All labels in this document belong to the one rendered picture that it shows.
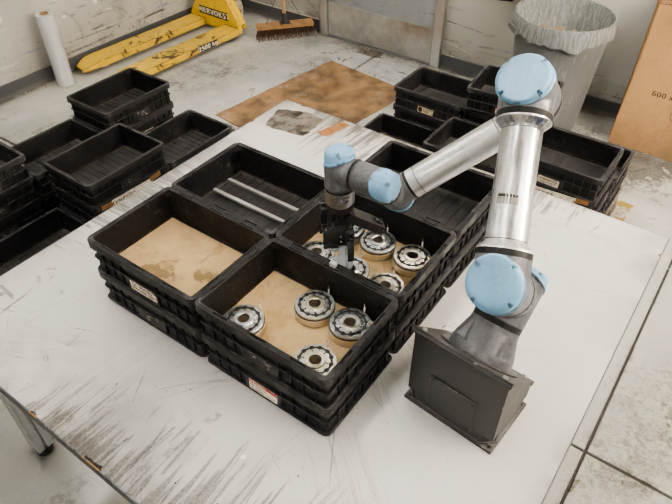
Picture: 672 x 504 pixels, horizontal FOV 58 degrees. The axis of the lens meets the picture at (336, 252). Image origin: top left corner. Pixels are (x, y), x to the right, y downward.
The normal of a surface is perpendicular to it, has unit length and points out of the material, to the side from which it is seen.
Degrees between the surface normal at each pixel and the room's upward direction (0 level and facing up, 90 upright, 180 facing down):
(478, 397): 90
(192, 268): 0
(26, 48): 90
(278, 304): 0
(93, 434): 0
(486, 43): 90
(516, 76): 39
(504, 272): 53
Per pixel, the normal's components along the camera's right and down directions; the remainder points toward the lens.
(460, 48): -0.58, 0.54
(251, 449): 0.00, -0.74
